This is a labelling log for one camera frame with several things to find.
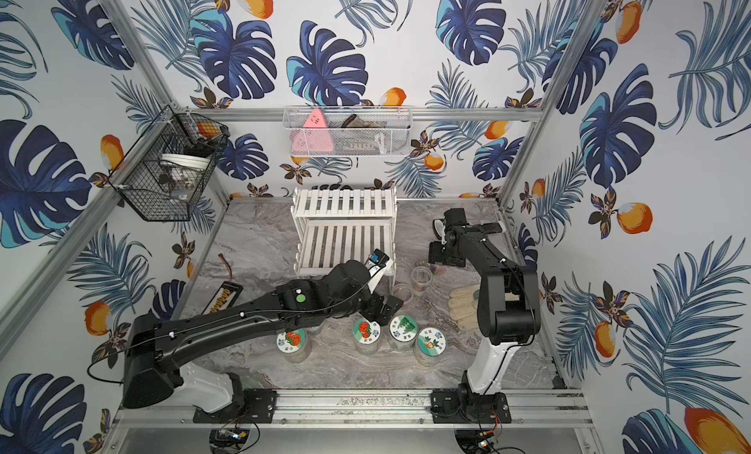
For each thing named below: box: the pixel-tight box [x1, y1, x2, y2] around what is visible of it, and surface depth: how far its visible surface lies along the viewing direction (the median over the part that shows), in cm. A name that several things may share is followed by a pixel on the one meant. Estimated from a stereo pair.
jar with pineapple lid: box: [414, 326, 447, 367], surface depth 79 cm
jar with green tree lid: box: [388, 314, 419, 353], surface depth 81 cm
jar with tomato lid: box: [275, 327, 312, 364], surface depth 78 cm
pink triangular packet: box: [289, 108, 335, 154], surface depth 92 cm
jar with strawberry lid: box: [352, 317, 382, 356], surface depth 81 cm
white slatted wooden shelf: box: [290, 185, 398, 288], surface depth 93 cm
